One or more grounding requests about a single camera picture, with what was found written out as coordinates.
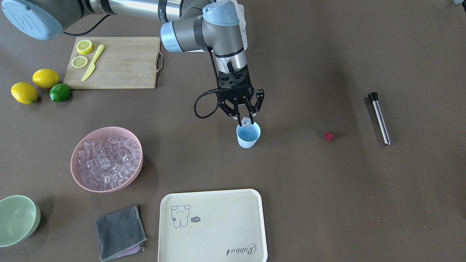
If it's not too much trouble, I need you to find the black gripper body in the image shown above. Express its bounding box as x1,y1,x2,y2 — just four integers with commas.
216,65,265,118

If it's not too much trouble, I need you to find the clear ice cube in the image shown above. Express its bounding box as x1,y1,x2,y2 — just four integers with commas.
241,117,253,127

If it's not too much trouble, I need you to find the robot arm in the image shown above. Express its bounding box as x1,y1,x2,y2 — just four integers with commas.
1,0,265,126

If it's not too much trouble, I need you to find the light blue plastic cup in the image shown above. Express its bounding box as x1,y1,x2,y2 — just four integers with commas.
236,122,261,148

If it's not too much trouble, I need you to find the pink bowl of ice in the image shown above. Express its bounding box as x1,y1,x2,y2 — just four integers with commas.
70,127,143,192

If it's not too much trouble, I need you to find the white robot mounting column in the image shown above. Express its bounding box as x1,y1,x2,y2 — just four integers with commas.
231,0,248,51

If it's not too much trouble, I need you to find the red strawberry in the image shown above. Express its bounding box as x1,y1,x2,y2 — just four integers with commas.
324,132,335,142

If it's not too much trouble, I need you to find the beige rabbit tray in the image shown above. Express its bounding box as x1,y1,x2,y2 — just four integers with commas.
158,189,268,262

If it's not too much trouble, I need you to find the wooden cutting board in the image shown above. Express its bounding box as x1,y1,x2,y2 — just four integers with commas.
63,36,163,89

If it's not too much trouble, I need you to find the steel muddler with black tip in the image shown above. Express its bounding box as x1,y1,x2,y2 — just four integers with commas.
368,92,391,145

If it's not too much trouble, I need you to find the yellow plastic knife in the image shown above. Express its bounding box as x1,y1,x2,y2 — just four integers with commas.
81,44,105,82

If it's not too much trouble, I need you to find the lemon half slice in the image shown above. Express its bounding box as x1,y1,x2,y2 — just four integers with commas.
70,55,88,69
75,39,94,55

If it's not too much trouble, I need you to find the grey folded cloth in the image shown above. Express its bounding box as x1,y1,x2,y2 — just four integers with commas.
95,205,147,262

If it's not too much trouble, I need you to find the green lime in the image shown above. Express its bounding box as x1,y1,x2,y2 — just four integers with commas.
49,83,71,102

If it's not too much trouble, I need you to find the whole yellow lemon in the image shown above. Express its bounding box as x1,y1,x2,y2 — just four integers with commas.
32,68,60,88
11,82,39,104

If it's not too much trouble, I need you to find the green ceramic bowl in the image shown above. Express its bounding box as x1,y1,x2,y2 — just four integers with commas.
0,195,41,247

